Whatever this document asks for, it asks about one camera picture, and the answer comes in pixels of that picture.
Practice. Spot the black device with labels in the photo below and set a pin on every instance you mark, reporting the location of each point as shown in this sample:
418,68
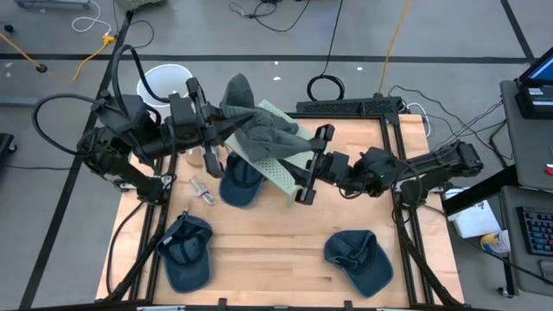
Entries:
533,108

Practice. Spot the black keyboard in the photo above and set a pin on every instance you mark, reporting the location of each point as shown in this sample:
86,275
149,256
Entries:
538,231

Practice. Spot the black round floor foot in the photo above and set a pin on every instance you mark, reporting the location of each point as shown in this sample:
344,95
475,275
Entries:
41,68

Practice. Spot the black laptop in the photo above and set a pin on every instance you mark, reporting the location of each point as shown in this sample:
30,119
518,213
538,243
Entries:
542,71

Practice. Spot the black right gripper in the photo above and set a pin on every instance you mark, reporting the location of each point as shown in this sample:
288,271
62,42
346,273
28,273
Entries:
334,168

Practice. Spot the blue denim cap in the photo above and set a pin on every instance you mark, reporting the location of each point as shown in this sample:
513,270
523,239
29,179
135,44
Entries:
186,268
239,185
363,263

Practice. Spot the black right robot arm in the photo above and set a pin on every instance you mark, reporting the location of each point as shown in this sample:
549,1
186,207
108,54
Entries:
432,166

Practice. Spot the grey flat bar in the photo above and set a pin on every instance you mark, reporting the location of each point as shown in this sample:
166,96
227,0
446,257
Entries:
19,102

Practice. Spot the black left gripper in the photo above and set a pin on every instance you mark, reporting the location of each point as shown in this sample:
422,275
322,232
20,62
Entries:
186,121

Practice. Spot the black perforated power strip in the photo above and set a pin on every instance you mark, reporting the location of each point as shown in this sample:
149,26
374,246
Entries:
345,105

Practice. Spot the white bottle yellow label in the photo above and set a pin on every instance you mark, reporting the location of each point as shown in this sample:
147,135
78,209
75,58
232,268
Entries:
494,243

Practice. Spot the grey metal base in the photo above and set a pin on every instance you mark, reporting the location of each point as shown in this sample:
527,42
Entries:
52,3

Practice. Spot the red button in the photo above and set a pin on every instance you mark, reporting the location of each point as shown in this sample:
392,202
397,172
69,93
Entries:
549,169

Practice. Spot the pale green perforated box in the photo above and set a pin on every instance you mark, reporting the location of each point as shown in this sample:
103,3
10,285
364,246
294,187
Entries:
276,173

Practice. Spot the white cylindrical bin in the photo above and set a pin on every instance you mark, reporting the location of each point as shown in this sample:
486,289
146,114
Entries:
162,82

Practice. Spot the black round knob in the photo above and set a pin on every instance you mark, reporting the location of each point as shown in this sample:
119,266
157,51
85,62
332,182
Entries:
8,29

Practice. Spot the black caster wheel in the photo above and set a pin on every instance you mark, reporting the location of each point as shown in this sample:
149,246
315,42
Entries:
504,292

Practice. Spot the black aluminium table frame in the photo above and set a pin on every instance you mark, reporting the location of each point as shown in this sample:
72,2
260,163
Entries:
389,120

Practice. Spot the grey desk surface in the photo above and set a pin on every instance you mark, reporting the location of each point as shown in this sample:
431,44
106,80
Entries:
518,268
527,147

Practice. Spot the white box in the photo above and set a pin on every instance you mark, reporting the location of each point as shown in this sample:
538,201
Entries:
475,220

